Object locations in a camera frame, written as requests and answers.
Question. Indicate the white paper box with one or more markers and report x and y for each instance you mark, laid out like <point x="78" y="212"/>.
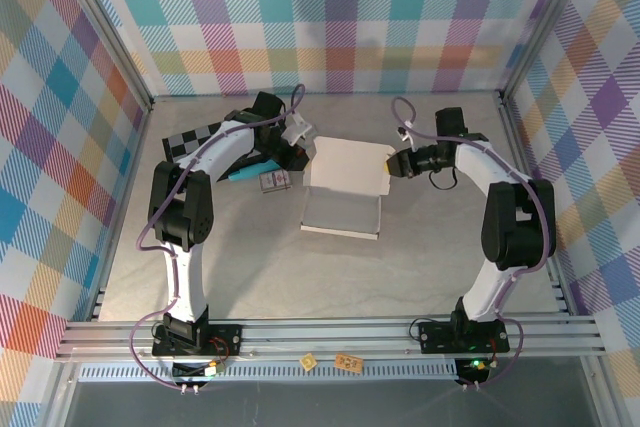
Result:
<point x="345" y="167"/>

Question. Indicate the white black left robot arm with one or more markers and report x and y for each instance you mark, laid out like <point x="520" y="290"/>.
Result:
<point x="187" y="287"/>

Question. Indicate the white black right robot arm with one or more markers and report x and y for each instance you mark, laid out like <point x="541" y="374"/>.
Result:
<point x="492" y="287"/>

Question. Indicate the teal marker pen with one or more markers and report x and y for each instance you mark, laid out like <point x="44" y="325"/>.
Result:
<point x="250" y="174"/>

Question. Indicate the small playing card pack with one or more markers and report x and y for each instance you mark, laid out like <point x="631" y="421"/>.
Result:
<point x="275" y="182"/>

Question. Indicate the black grey chessboard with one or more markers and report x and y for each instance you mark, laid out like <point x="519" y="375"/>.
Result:
<point x="187" y="142"/>

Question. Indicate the small orange tag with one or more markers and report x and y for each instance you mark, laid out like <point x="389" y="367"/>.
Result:
<point x="348" y="363"/>

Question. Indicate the small yellow tag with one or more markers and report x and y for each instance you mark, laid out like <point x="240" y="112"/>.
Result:
<point x="308" y="362"/>

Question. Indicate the black connector board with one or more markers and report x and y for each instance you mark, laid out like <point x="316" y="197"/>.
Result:
<point x="190" y="371"/>
<point x="472" y="369"/>

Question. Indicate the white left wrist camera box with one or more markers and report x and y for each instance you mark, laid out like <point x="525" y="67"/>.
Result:
<point x="296" y="129"/>

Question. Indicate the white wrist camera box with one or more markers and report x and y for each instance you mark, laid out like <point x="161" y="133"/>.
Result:
<point x="296" y="129"/>
<point x="404" y="132"/>

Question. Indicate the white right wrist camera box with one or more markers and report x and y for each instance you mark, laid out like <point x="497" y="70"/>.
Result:
<point x="404" y="132"/>

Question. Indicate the aluminium side rail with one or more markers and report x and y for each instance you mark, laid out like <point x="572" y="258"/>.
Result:
<point x="560" y="292"/>
<point x="120" y="217"/>

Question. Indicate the aluminium frame post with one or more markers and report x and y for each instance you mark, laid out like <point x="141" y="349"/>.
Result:
<point x="100" y="22"/>
<point x="545" y="22"/>

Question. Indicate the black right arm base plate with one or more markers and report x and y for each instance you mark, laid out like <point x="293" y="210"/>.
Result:
<point x="435" y="339"/>

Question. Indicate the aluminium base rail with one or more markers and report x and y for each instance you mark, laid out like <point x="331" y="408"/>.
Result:
<point x="325" y="334"/>

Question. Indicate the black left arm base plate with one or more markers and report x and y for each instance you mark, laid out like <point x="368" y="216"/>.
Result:
<point x="225" y="342"/>

